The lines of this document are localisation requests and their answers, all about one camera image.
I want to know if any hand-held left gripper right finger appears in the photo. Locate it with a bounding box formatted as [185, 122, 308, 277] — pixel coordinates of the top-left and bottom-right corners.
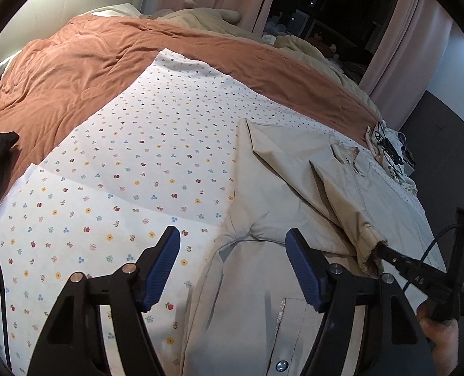
[285, 227, 436, 376]

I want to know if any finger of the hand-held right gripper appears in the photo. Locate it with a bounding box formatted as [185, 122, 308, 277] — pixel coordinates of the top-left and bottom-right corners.
[375, 244, 432, 288]

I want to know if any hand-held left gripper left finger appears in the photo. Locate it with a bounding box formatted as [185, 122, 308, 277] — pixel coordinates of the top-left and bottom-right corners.
[27, 225, 182, 376]

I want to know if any beige jacket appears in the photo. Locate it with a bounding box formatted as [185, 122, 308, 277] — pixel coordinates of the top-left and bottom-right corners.
[179, 119, 452, 376]

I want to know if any person's right hand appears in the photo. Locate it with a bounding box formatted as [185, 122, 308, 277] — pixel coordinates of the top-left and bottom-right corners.
[416, 301, 459, 373]

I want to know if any floral print bed sheet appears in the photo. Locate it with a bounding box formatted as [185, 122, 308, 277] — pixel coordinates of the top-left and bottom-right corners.
[0, 49, 432, 376]

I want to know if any orange blanket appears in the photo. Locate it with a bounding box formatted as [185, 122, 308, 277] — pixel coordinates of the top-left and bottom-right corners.
[0, 15, 382, 181]

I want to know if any brown plush toy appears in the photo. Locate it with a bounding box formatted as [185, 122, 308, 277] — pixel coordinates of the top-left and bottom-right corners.
[312, 33, 340, 59]

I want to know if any beige comforter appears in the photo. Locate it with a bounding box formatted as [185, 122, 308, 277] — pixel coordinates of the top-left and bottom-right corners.
[146, 8, 378, 111]

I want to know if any beige plush toy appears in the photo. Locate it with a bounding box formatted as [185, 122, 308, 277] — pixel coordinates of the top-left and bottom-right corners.
[183, 7, 243, 25]

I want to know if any white pillow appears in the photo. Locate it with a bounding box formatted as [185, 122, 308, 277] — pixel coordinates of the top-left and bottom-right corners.
[90, 2, 139, 18]

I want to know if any dark window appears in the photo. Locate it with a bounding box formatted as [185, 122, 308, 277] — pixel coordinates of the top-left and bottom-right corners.
[262, 0, 415, 84]

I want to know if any bundle of black cables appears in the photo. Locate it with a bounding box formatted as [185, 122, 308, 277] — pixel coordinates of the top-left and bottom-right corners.
[372, 121, 414, 178]

